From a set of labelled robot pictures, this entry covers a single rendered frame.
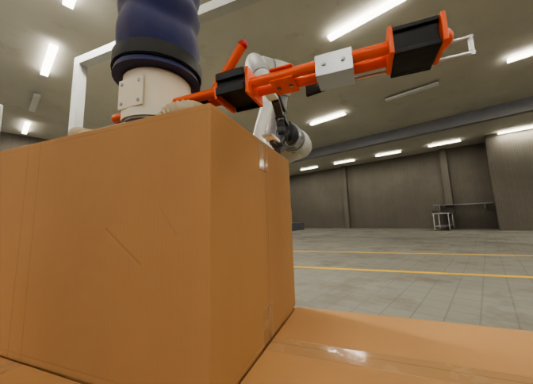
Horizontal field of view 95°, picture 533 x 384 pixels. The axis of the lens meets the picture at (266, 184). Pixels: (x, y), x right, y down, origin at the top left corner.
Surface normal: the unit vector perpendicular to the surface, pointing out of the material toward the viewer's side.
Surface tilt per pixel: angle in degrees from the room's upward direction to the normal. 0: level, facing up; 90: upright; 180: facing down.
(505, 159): 90
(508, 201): 90
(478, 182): 90
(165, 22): 80
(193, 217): 90
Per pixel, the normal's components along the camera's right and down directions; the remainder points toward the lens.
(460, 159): -0.67, -0.08
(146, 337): -0.37, -0.11
